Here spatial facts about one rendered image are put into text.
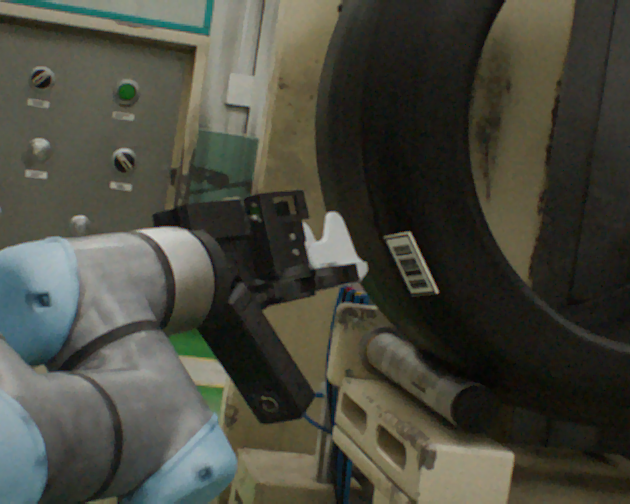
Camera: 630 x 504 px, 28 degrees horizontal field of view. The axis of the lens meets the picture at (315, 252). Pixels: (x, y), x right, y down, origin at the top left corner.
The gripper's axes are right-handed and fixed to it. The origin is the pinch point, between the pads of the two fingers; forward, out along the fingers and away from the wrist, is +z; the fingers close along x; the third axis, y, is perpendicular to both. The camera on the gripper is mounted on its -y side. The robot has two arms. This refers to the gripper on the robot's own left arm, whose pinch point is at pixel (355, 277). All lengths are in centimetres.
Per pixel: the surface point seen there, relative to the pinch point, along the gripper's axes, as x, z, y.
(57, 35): 69, 36, 44
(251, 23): 582, 709, 247
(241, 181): 615, 693, 122
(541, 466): 11.2, 41.4, -24.3
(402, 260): 1.2, 8.9, 0.8
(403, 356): 15.8, 26.4, -8.5
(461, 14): -8.7, 11.4, 20.4
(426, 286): -0.6, 9.2, -1.9
